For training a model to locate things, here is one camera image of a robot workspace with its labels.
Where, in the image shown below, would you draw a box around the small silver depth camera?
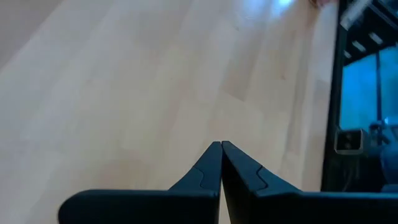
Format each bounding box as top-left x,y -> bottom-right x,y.
333,128 -> 364,156

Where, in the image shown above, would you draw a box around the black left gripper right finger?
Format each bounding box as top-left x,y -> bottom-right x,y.
221,140 -> 398,224

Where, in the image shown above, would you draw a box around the black aluminium rig frame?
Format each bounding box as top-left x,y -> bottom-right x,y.
320,0 -> 398,192

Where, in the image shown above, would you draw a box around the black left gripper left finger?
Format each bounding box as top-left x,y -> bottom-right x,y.
57,141 -> 223,224

